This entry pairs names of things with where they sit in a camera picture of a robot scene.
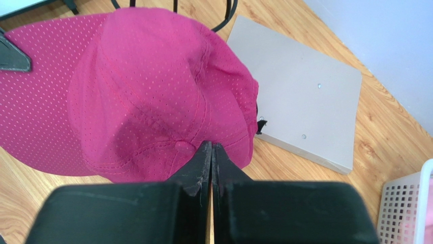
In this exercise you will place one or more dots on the grey flat board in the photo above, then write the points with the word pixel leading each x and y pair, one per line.
pixel 308 99

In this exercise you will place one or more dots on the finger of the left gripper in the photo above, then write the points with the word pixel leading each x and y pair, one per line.
pixel 12 58

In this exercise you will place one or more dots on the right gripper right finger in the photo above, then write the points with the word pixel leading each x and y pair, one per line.
pixel 256 211

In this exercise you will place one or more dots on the magenta baseball cap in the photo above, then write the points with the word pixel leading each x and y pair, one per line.
pixel 128 95

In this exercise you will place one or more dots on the black wire hat stand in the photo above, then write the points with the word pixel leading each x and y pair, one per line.
pixel 215 14

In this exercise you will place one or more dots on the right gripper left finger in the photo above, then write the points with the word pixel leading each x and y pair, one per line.
pixel 171 211

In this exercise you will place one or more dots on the white plastic basket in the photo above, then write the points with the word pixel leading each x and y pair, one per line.
pixel 405 214

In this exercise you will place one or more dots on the white whiteboard with red writing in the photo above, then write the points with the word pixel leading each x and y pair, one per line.
pixel 11 8

